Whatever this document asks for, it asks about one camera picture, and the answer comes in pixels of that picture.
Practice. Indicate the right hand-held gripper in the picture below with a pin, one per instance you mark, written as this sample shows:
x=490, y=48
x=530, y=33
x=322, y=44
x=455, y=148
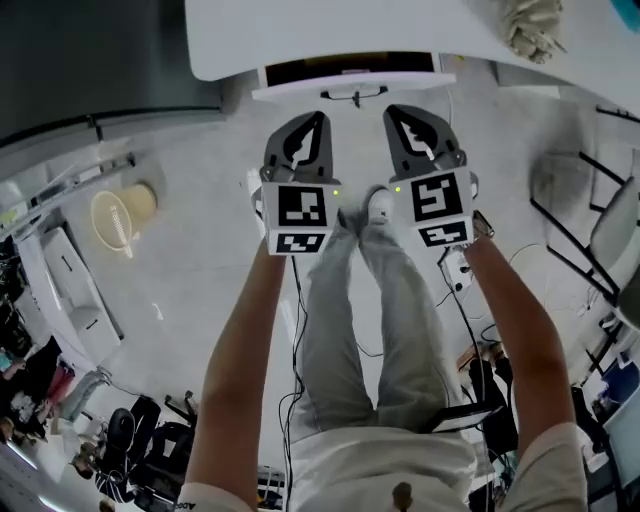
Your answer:
x=437, y=200

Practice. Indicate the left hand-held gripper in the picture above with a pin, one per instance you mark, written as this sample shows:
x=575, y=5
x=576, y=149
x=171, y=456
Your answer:
x=297, y=210

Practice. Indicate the white drawer with black handle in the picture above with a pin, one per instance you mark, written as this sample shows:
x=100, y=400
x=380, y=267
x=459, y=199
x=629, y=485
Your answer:
x=410, y=82

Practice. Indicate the person's left forearm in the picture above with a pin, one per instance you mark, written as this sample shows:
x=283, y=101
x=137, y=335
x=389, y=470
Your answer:
x=240, y=375

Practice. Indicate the person's right forearm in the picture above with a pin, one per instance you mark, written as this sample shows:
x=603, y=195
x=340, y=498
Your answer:
x=520, y=350

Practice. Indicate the white desk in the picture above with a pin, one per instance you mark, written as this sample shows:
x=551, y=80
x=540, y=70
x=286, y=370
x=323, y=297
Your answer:
x=325, y=30

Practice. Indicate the person's right white shoe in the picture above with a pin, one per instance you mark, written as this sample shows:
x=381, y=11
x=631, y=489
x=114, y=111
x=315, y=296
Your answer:
x=381, y=202

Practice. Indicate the beige crumpled cloth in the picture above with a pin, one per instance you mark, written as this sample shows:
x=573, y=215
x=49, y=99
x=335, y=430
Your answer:
x=532, y=27

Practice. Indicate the person's grey trousers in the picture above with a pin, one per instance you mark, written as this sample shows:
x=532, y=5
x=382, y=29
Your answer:
x=335, y=325

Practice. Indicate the beige waste bin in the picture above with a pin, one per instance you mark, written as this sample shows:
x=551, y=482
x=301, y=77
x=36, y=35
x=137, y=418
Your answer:
x=122, y=215

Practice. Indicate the grey metal cabinet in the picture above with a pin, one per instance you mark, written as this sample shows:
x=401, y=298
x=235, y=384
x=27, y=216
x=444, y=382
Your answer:
x=90, y=60

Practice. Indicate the white shelf unit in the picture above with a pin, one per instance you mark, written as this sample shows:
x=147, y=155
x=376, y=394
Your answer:
x=60, y=185

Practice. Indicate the small black display screen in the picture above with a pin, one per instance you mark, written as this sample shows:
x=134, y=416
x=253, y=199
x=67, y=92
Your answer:
x=462, y=420

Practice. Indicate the black office chair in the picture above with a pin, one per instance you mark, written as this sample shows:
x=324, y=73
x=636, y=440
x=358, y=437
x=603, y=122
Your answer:
x=150, y=440

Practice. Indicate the person's white shirt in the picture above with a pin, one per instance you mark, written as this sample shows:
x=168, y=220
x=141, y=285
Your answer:
x=380, y=470

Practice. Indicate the grey chair black frame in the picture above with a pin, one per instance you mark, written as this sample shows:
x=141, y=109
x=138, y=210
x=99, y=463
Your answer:
x=615, y=225

